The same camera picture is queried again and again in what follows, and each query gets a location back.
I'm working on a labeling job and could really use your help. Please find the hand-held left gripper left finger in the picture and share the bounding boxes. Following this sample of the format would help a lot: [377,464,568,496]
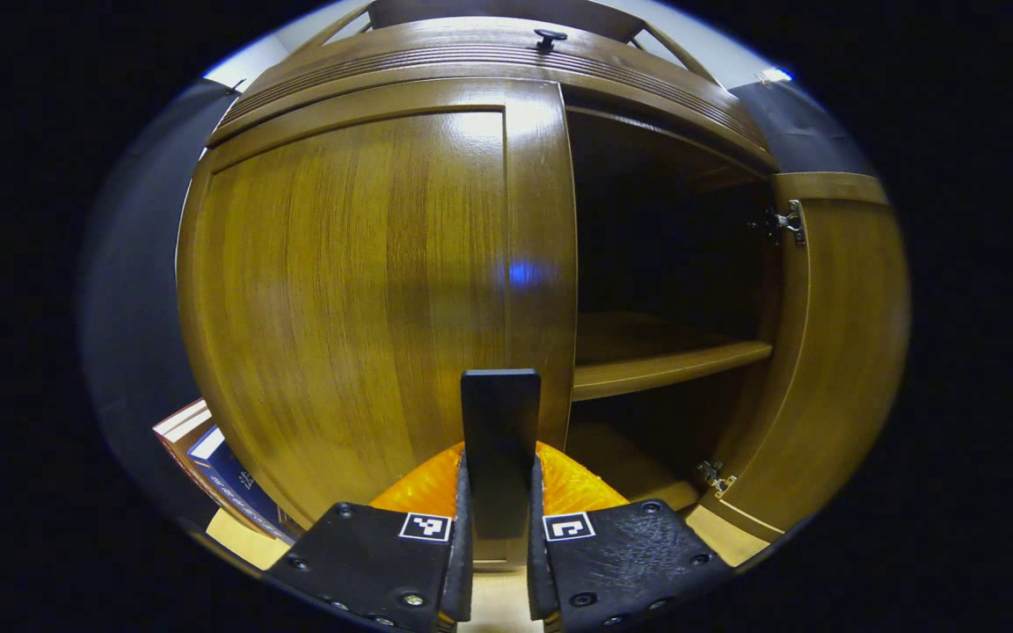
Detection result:
[265,440,473,633]

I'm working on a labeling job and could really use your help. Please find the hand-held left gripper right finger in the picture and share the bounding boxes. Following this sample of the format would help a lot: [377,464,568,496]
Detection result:
[527,440,736,633]

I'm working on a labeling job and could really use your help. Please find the black door handle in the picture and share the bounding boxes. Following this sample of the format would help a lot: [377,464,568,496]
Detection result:
[461,369,541,564]

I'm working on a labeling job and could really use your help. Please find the wooden double-door shoe cabinet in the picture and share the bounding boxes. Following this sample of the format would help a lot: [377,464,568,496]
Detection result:
[175,0,912,572]

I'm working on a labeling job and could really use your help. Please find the wooden shoe cabinet door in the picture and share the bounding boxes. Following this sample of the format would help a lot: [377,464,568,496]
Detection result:
[177,79,578,564]
[718,171,912,542]

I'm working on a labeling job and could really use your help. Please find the metal door hinge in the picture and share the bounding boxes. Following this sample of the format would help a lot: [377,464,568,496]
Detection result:
[694,457,738,495]
[746,200,809,247]

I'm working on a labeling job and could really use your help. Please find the wooden cabinet drawer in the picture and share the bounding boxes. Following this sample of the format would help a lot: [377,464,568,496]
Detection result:
[208,16,776,172]

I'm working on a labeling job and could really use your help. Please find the wooden inner shelf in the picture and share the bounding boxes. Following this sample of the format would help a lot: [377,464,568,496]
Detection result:
[572,312,774,403]

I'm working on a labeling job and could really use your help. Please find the brown white box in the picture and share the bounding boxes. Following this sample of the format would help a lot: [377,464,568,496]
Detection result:
[152,397,230,502]

